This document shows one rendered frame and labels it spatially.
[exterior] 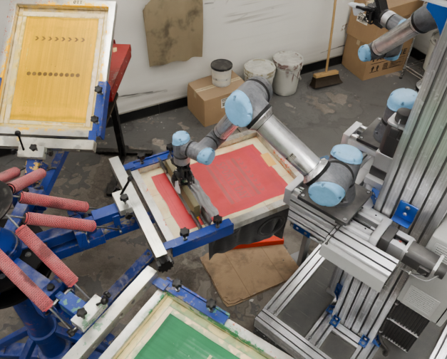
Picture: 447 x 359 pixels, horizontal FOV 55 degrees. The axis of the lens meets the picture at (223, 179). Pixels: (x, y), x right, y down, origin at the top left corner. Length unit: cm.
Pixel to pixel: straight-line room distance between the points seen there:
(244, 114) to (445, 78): 64
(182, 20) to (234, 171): 194
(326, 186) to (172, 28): 270
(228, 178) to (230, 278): 94
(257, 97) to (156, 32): 243
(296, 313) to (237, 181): 89
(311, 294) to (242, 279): 50
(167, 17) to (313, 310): 258
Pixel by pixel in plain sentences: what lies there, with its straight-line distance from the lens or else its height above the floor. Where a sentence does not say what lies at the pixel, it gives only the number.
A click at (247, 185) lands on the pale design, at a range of 220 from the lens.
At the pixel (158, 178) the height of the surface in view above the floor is 95.
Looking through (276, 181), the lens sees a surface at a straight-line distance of 224.
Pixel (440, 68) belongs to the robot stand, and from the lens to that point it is 154.
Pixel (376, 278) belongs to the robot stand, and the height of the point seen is 116.
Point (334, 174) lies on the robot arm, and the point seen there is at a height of 148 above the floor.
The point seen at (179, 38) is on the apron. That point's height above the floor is 76.
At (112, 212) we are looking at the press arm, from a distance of 201.
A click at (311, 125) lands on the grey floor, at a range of 425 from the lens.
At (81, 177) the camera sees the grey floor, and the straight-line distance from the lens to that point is 377.
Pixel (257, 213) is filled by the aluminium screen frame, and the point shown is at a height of 99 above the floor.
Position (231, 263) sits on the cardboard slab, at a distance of 302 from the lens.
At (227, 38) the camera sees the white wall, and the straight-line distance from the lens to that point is 427.
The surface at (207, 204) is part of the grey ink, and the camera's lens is 209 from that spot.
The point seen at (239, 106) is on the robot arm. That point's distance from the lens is 148.
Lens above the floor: 251
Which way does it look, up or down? 44 degrees down
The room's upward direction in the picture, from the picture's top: 1 degrees clockwise
